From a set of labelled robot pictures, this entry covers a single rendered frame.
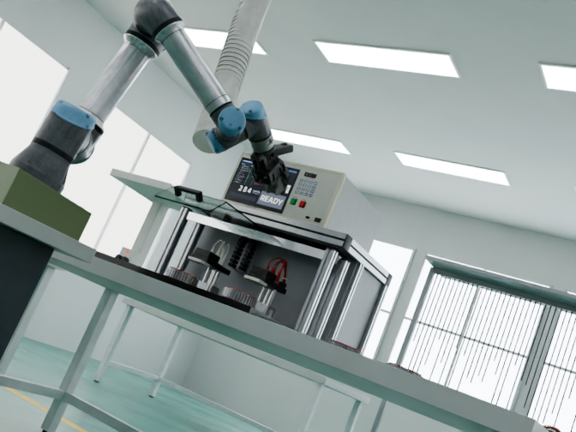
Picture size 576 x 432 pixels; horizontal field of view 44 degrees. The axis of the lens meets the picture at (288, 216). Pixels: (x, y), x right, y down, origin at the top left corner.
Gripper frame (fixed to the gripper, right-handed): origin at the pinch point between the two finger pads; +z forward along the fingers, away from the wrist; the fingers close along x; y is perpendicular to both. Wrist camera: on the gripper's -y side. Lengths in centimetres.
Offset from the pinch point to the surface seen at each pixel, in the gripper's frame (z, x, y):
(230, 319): -7, 22, 55
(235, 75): 40, -115, -108
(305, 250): 11.5, 14.0, 12.3
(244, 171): 4.9, -24.4, -9.3
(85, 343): 89, -111, 41
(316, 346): -8, 49, 54
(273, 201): 8.6, -7.3, -1.7
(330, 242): 9.9, 20.9, 7.5
